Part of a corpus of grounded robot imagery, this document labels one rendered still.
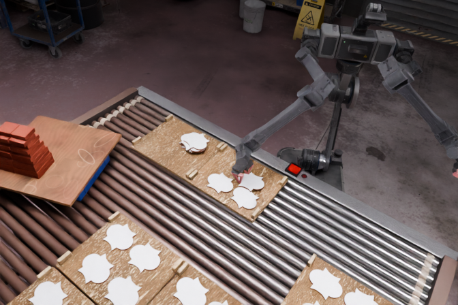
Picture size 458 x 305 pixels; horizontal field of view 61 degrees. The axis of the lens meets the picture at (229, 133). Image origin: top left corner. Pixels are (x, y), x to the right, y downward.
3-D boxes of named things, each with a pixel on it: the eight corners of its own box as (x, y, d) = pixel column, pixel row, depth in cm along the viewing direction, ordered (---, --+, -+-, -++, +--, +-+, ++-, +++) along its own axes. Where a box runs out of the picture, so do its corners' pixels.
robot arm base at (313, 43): (315, 55, 216) (319, 35, 208) (315, 62, 210) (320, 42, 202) (300, 53, 216) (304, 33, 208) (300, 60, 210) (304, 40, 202)
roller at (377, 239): (134, 101, 256) (132, 97, 252) (434, 269, 176) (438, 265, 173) (129, 106, 254) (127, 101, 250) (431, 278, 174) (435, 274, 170)
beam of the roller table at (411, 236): (142, 92, 269) (142, 85, 265) (453, 259, 184) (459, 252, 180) (133, 97, 263) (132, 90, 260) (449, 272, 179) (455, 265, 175)
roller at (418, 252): (139, 99, 259) (138, 93, 256) (436, 263, 180) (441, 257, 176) (133, 102, 256) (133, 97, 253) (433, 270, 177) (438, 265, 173)
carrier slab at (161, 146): (172, 118, 240) (172, 116, 239) (225, 146, 223) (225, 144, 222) (130, 148, 217) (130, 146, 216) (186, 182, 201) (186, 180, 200)
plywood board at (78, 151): (39, 117, 216) (38, 115, 215) (121, 136, 209) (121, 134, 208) (-27, 181, 179) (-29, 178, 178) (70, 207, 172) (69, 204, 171)
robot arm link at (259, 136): (324, 97, 176) (308, 82, 172) (325, 104, 171) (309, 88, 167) (255, 148, 196) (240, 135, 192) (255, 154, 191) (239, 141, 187)
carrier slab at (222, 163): (226, 147, 223) (226, 145, 222) (287, 180, 206) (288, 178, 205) (186, 182, 201) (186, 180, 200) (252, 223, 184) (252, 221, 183)
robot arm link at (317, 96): (341, 89, 169) (327, 74, 165) (317, 109, 173) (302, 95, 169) (316, 57, 208) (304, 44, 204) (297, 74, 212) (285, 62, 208)
